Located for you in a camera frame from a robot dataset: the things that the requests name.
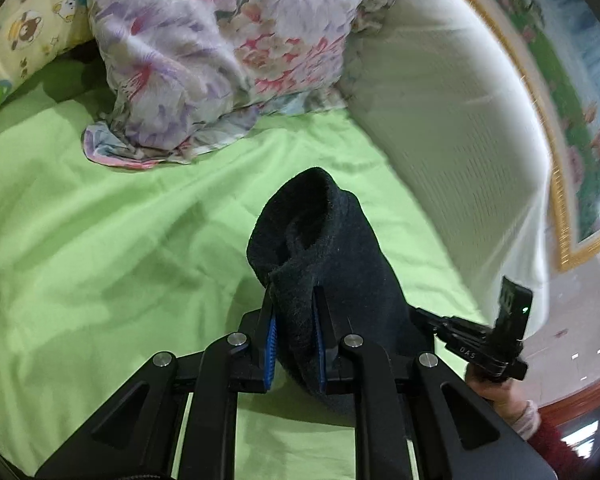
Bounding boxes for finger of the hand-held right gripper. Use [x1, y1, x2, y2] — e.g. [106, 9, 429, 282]
[409, 306, 456, 348]

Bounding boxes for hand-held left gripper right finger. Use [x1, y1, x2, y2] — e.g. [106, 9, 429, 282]
[312, 285, 557, 480]

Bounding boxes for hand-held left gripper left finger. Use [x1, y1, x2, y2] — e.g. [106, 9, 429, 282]
[32, 287, 281, 480]

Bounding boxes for dark fleece pants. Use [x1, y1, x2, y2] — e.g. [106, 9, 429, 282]
[246, 166, 437, 419]

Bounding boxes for person's right forearm red sleeve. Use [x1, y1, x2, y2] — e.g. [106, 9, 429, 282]
[512, 400, 587, 480]

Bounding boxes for person's right hand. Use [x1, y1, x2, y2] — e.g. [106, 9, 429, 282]
[464, 364, 528, 430]

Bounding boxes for red-brown wooden furniture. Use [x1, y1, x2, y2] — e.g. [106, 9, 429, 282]
[534, 364, 600, 466]

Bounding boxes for green bed sheet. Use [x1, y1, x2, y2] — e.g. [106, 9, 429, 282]
[0, 49, 486, 480]

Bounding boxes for white padded headboard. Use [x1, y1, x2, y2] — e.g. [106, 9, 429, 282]
[347, 0, 557, 361]

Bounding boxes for gold framed landscape painting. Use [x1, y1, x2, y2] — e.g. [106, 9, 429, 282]
[427, 0, 600, 274]

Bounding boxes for floral pillow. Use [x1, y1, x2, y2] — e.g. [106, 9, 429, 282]
[81, 0, 406, 167]

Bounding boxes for yellow cartoon print pillow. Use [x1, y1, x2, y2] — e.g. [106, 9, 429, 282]
[0, 0, 97, 126]

